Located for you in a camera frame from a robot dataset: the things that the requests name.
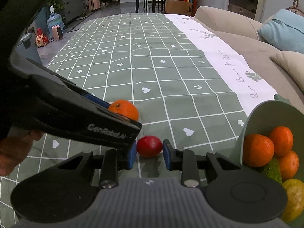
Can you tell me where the large orange tangerine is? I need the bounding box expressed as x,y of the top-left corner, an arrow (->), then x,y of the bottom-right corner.
108,100 -> 139,121

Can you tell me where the small red fruit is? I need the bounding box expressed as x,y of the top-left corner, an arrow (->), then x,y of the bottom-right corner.
137,135 -> 163,158

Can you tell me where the green cucumber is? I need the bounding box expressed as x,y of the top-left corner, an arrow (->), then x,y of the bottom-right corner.
261,157 -> 282,184

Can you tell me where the green plastic colander bowl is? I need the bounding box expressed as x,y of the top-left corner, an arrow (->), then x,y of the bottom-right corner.
229,94 -> 304,228

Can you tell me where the yellow green pear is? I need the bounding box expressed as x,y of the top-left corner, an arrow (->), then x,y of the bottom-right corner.
281,179 -> 303,223

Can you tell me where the operator hand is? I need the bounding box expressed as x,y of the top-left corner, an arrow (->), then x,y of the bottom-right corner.
0,130 -> 44,177

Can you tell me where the grey trash bin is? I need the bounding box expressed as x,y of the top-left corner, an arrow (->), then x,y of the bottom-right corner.
15,33 -> 42,64

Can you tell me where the red toy on floor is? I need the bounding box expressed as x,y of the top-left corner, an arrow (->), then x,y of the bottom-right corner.
36,28 -> 49,47

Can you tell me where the pink small heater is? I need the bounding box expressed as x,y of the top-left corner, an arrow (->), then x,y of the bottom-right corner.
52,25 -> 63,40

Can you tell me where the green checked tablecloth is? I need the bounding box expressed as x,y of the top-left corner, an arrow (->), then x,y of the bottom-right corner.
1,13 -> 286,227

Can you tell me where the blue water bottle jug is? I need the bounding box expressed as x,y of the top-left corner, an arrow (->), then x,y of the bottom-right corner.
47,6 -> 64,38

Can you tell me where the green potted plant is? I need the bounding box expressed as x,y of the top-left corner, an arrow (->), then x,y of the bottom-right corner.
46,0 -> 63,12

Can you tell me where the dark grey cabinet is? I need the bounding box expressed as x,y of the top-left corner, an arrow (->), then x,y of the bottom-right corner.
60,0 -> 84,24

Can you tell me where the beige sofa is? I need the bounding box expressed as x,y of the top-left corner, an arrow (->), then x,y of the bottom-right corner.
194,6 -> 303,112

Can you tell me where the beige cushion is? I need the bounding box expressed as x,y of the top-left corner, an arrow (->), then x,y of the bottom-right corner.
270,51 -> 304,91

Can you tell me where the light blue cushion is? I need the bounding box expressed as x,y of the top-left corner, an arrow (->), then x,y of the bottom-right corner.
258,9 -> 303,54

